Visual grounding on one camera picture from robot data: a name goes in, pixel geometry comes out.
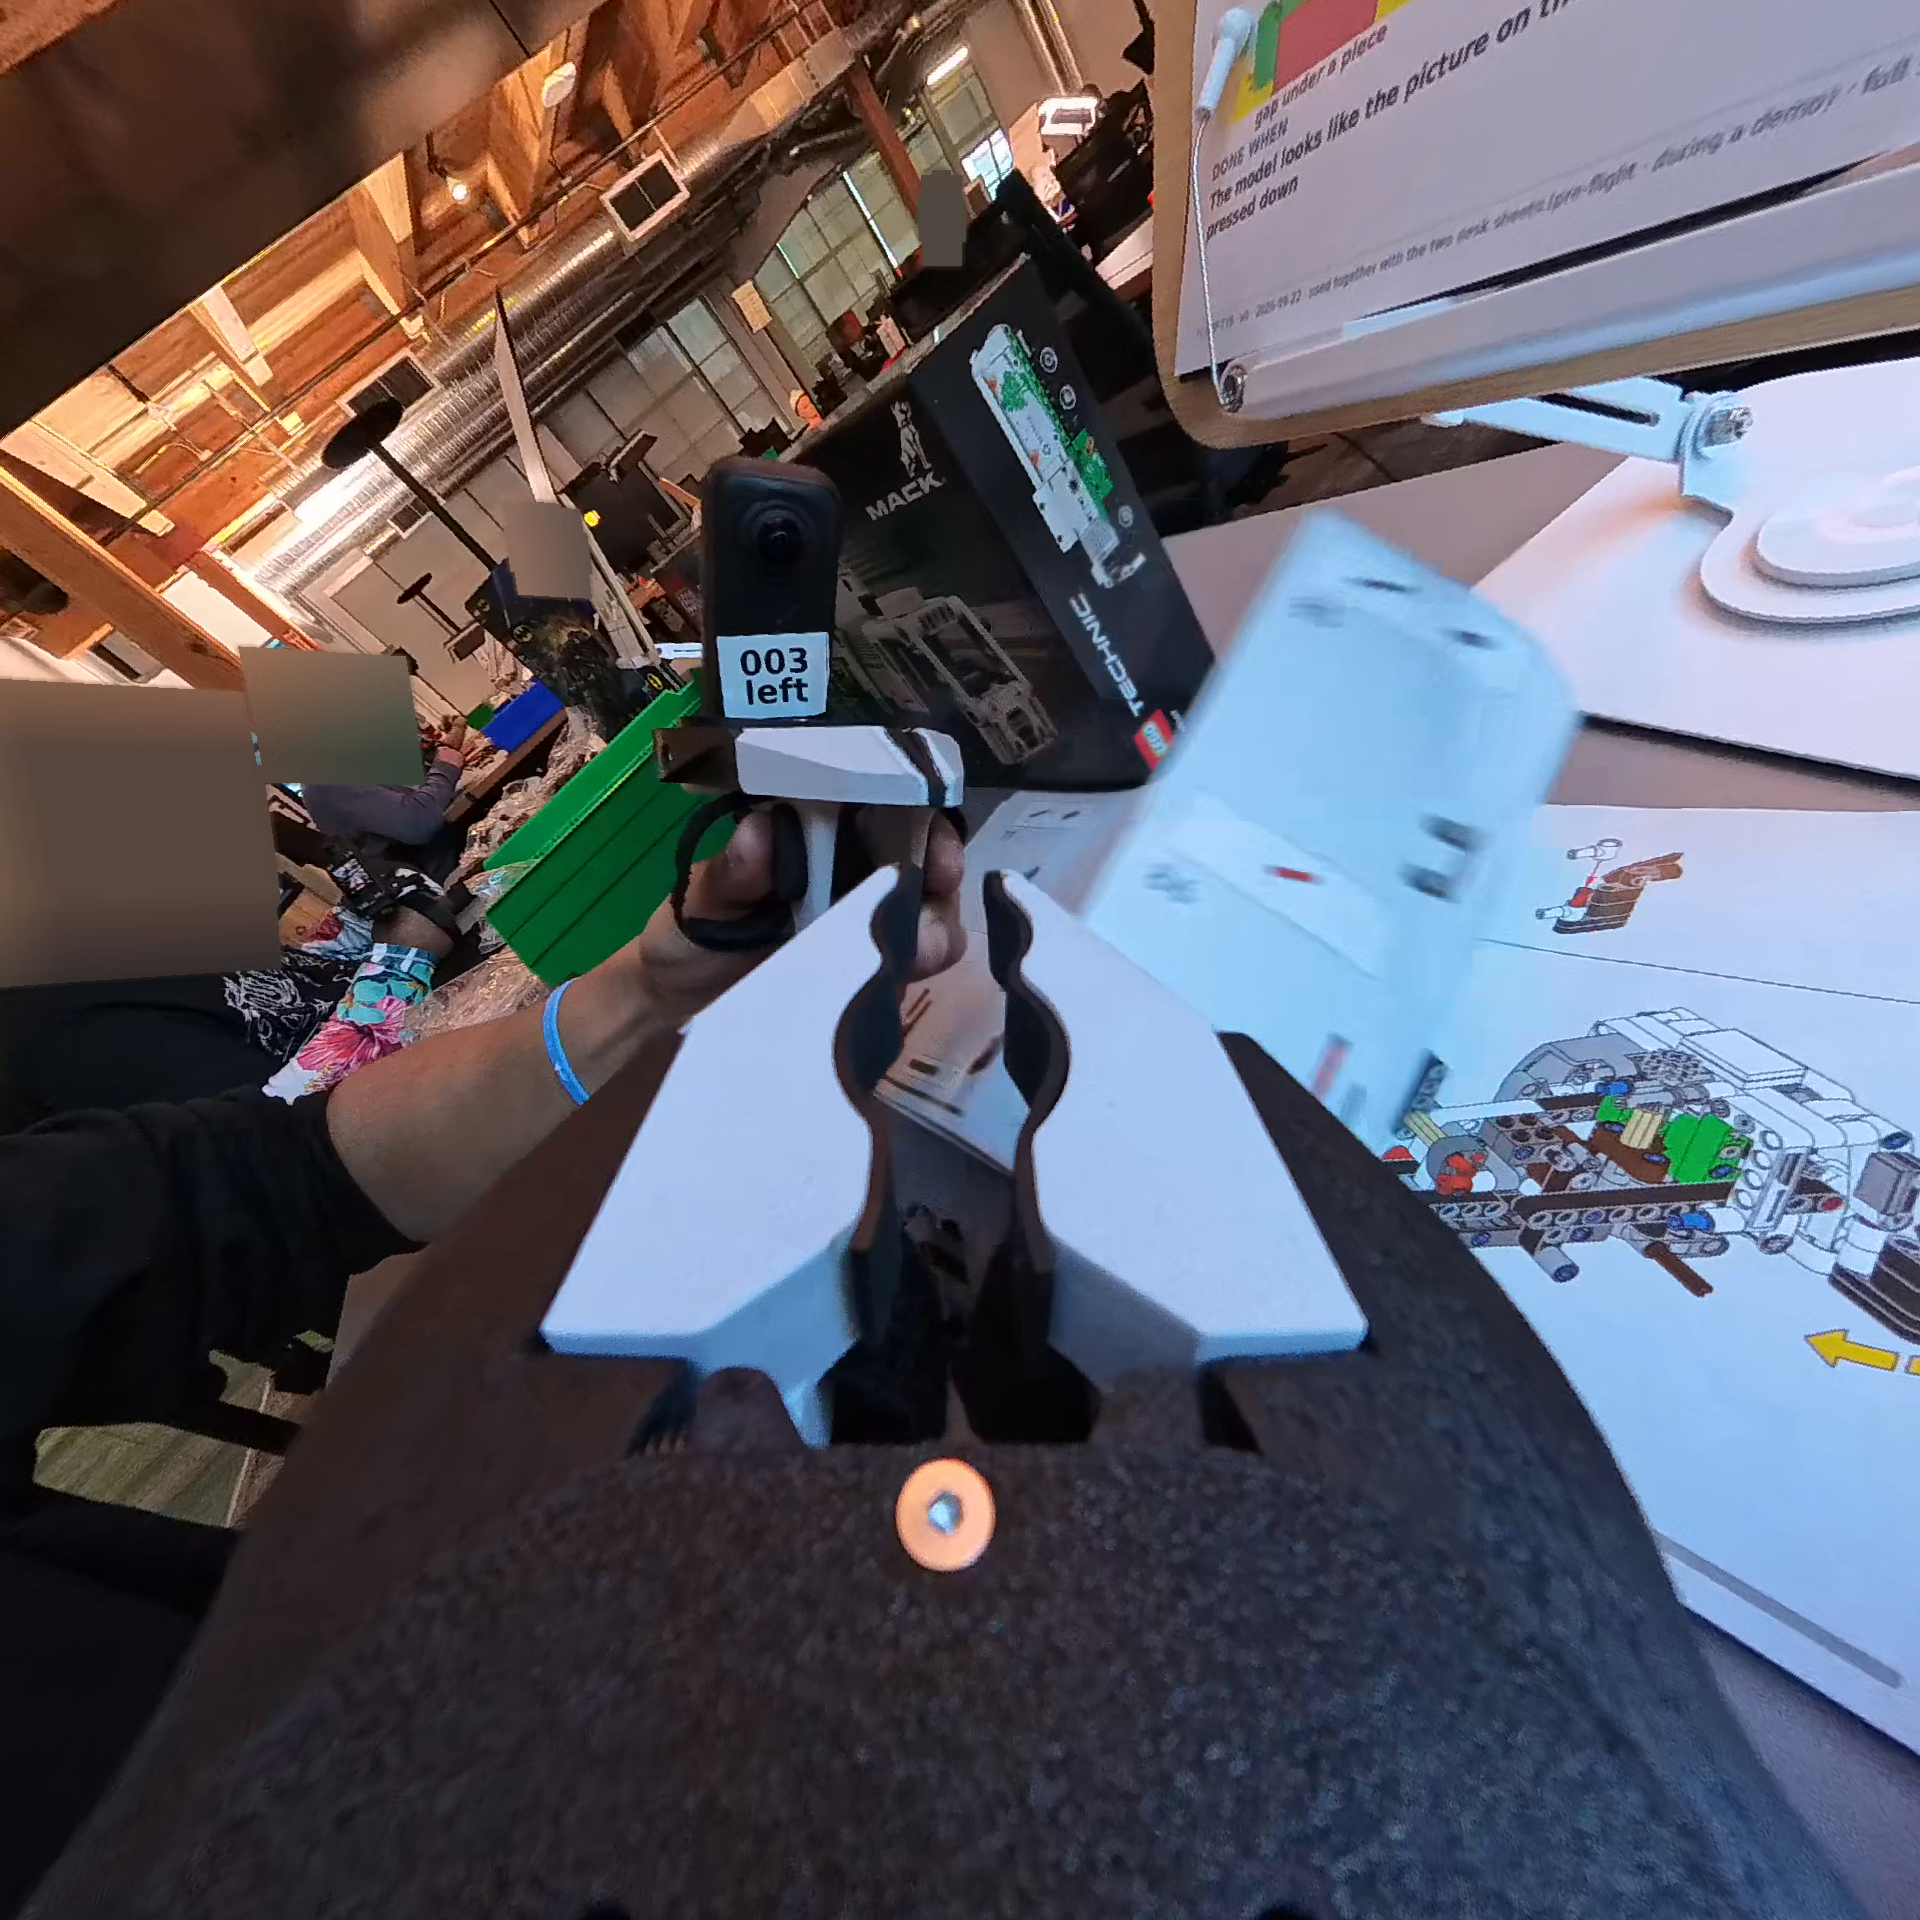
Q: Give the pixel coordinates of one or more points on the white document stand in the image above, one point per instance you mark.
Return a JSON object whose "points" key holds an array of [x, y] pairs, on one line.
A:
{"points": [[1827, 539]]}

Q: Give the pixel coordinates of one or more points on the person's left hand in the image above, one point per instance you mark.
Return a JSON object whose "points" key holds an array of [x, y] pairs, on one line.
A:
{"points": [[707, 959]]}

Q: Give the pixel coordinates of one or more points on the black lego set box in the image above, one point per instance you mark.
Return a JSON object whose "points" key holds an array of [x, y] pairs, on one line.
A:
{"points": [[974, 600]]}

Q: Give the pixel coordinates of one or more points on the printed instruction sheet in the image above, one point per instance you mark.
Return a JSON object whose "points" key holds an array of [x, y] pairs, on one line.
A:
{"points": [[1504, 182]]}

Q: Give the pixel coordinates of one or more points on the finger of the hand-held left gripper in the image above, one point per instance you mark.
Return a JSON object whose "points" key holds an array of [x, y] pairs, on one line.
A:
{"points": [[813, 768], [935, 768]]}

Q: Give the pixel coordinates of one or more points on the small blue parts bin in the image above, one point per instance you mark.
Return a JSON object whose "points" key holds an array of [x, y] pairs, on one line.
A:
{"points": [[529, 721]]}

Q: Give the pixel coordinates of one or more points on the black pole stand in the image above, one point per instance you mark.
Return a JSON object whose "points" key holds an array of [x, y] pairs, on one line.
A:
{"points": [[364, 436]]}

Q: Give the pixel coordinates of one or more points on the wooden document board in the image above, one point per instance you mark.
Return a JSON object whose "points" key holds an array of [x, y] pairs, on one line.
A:
{"points": [[1166, 182]]}

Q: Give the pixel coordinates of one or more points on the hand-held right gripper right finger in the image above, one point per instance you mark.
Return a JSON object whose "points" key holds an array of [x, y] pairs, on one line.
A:
{"points": [[1186, 1202]]}

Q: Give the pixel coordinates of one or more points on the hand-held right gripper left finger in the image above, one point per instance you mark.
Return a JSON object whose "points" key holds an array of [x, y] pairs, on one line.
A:
{"points": [[707, 1202]]}

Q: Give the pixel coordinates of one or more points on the person's left forearm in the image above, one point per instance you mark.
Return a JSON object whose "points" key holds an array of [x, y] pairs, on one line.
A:
{"points": [[468, 1096]]}

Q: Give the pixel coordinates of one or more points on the lego instruction booklet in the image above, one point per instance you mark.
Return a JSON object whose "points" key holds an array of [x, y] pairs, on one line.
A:
{"points": [[1653, 1422]]}

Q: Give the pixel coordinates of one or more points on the silver air duct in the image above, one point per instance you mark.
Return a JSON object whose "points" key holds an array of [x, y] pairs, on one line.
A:
{"points": [[572, 299]]}

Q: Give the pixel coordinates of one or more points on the blue wristband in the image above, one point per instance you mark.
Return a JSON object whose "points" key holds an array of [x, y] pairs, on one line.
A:
{"points": [[569, 1043]]}

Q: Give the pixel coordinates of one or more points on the green plastic bin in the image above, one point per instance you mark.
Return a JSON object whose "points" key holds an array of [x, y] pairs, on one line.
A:
{"points": [[582, 889]]}

